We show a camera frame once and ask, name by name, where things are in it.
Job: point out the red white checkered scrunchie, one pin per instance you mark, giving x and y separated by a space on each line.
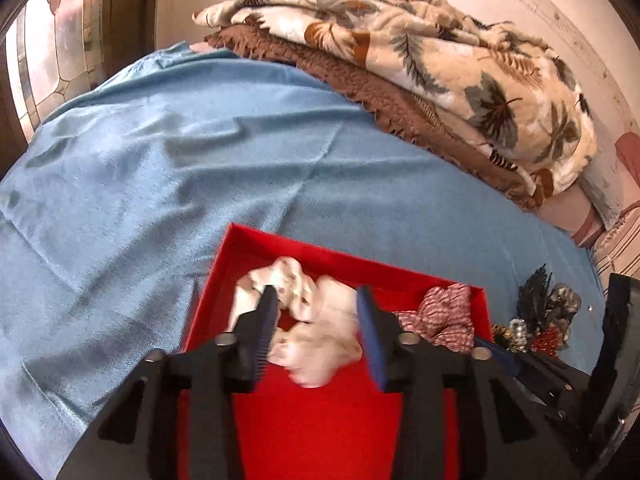
443 318

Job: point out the grey black scrunchie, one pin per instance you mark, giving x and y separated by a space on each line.
561 307

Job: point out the red jewelry tray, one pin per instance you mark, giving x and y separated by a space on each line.
344 430

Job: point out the stained glass wooden door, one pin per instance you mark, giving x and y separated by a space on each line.
55 50

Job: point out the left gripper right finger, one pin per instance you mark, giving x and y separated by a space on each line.
379 334

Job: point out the striped pink pillow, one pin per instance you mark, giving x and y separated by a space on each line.
617 251

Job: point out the floral leaf print blanket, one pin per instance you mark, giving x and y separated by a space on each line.
516 100

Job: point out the blue bed sheet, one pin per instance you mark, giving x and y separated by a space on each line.
111 219

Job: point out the brown fringed blanket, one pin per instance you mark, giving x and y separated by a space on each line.
396 111

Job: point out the white spotted scrunchie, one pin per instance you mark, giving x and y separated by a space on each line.
322 339

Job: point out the red sequin hair bow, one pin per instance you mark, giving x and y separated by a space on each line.
546 342

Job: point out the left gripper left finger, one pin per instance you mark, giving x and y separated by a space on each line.
253 332

